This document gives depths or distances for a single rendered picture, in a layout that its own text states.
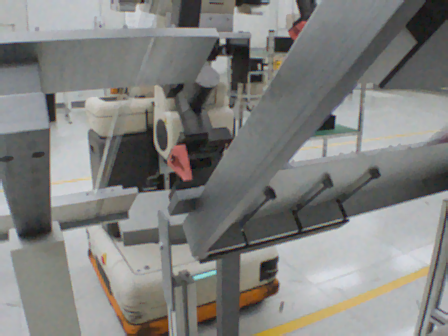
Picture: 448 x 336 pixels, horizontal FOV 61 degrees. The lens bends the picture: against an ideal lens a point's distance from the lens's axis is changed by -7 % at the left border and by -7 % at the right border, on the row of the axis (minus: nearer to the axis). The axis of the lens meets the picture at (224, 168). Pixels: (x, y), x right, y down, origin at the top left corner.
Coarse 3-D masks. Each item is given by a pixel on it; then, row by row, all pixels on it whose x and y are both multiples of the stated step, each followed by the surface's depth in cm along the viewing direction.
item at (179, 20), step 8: (176, 0) 76; (184, 0) 74; (192, 0) 75; (200, 0) 76; (176, 8) 76; (184, 8) 75; (192, 8) 76; (200, 8) 77; (176, 16) 77; (184, 16) 76; (192, 16) 77; (200, 16) 78; (176, 24) 78; (184, 24) 77; (192, 24) 78
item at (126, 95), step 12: (156, 0) 29; (144, 12) 31; (156, 12) 31; (144, 24) 32; (156, 24) 32; (120, 96) 41; (132, 96) 41; (120, 108) 42; (120, 120) 44; (108, 132) 48; (120, 132) 47; (108, 144) 49; (108, 156) 52; (108, 168) 55; (96, 192) 62
